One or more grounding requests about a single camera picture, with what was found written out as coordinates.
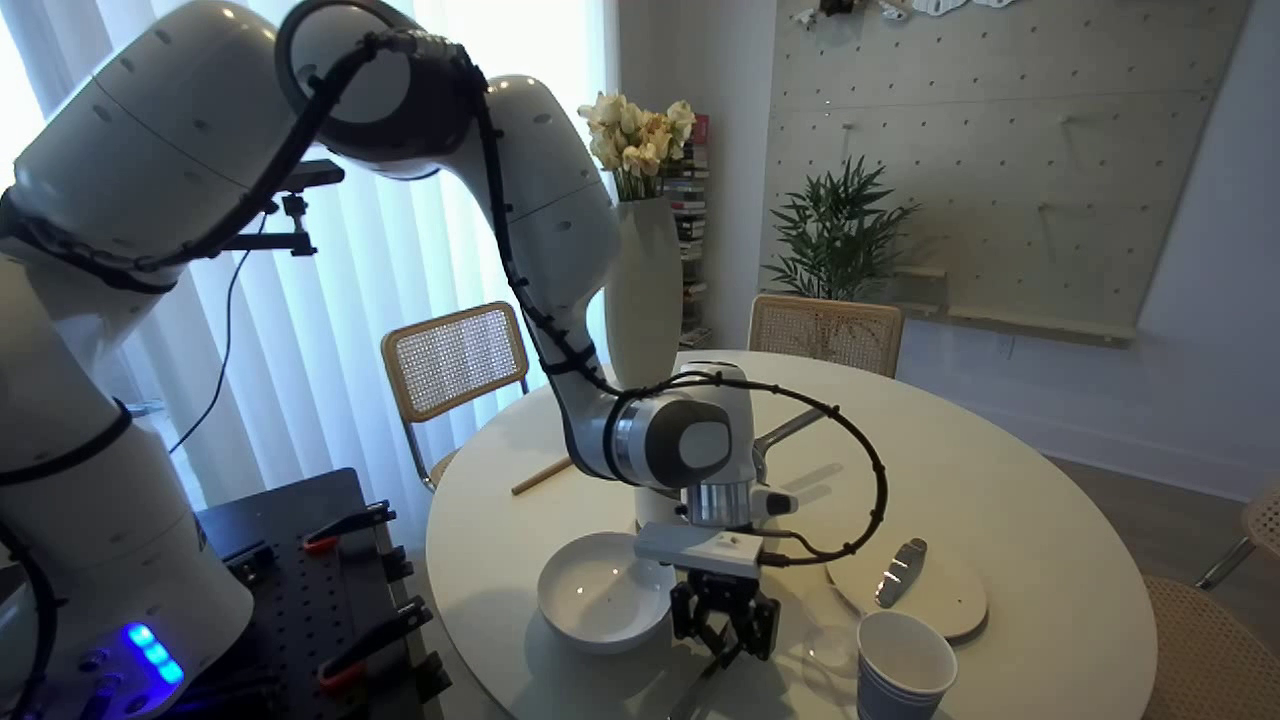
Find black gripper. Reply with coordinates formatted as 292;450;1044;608
667;574;784;670

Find clear round glass disc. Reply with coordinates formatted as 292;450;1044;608
799;617;864;685

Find white ceramic bowl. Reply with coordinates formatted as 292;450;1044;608
534;527;681;660

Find metal butter knife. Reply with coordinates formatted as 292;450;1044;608
867;534;937;617

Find wicker back chair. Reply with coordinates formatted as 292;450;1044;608
748;294;908;384
376;295;537;494
1142;485;1280;720

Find tall ribbed white vase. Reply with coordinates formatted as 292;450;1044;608
604;196;690;391

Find black clamp with orange grip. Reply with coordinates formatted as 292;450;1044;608
311;591;442;699
301;497;400;561

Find wooden planter box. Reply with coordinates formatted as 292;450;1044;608
889;265;958;320

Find green potted plant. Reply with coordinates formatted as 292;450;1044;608
763;151;924;305

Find cream flower bouquet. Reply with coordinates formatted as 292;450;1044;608
576;88;701;208

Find white sheer curtain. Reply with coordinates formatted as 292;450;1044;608
0;0;623;527

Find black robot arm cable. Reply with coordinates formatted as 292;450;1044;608
0;25;896;574

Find red spatula with wooden handle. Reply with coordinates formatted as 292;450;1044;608
509;451;581;500

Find beige wall pegboard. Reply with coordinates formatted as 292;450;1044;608
755;0;1259;339

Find black camera on stand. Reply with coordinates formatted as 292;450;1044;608
195;158;349;271

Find white wall ornaments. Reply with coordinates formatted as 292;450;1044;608
793;0;1024;33

